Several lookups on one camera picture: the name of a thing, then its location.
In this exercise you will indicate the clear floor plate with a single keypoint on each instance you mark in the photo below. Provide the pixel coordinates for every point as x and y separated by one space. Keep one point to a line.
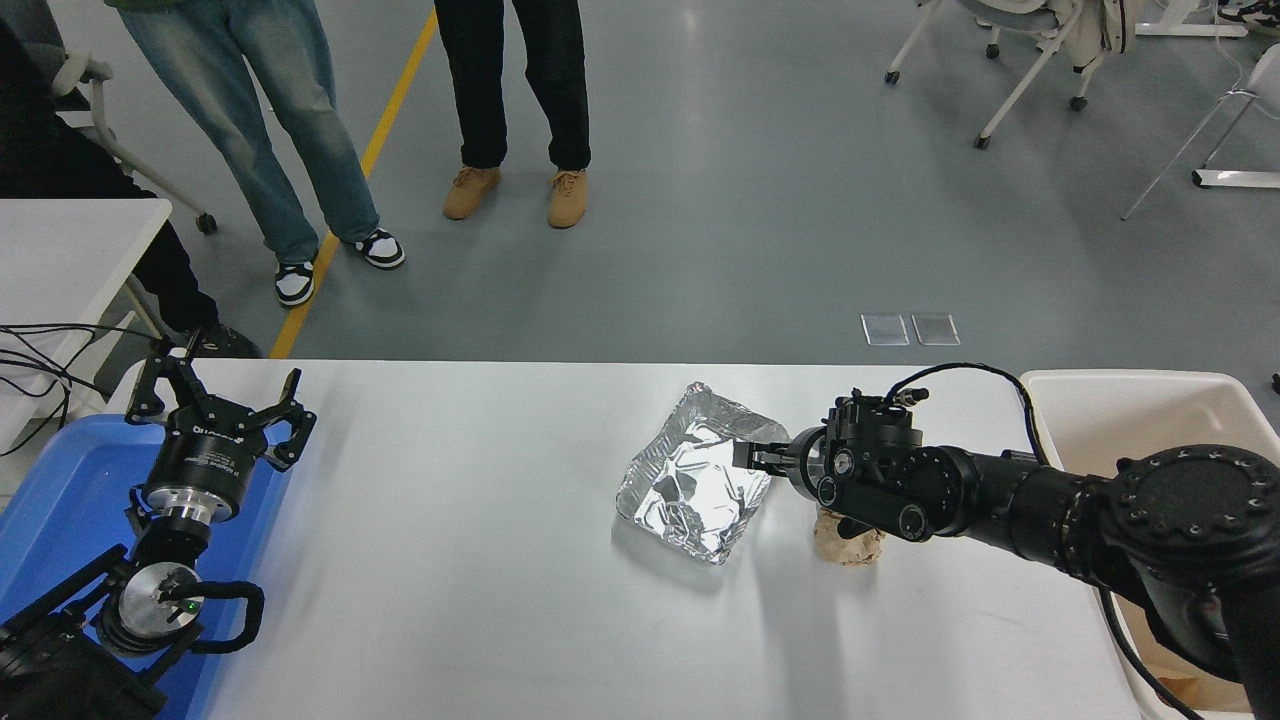
935 329
885 330

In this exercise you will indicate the white-legged office chair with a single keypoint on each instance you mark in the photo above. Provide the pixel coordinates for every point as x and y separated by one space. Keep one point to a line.
1030 75

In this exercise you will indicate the white wheeled chair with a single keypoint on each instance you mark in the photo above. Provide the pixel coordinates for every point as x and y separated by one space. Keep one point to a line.
85 72

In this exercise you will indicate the white desk foot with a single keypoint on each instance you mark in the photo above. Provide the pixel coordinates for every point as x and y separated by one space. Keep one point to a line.
1193 30

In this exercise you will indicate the silver foil tray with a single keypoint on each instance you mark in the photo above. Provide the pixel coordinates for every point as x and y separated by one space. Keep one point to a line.
690 480

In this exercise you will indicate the person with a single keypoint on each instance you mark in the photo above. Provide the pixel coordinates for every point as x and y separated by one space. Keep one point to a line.
270 120
480 80
40 150
1255 12

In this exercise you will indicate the blue plastic tray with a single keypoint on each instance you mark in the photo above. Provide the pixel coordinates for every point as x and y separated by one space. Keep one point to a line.
60 480

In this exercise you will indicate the tan paper ball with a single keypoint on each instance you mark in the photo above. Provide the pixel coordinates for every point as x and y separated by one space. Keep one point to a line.
848 548

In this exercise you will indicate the large pale bin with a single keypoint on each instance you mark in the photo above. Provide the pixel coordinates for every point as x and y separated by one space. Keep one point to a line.
1120 410

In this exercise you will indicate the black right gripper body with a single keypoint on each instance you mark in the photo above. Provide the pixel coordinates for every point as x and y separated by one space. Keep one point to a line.
799 462

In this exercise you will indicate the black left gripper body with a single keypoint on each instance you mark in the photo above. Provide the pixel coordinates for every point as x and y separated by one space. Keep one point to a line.
205 462

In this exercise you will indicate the tan paper scrap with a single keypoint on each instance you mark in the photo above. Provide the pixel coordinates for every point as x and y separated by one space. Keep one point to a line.
1172 692

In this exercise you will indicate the white side table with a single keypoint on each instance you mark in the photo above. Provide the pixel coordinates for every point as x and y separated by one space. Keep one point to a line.
60 260

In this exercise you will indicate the pale jacket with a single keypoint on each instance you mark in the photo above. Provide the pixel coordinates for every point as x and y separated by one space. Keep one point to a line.
1095 30

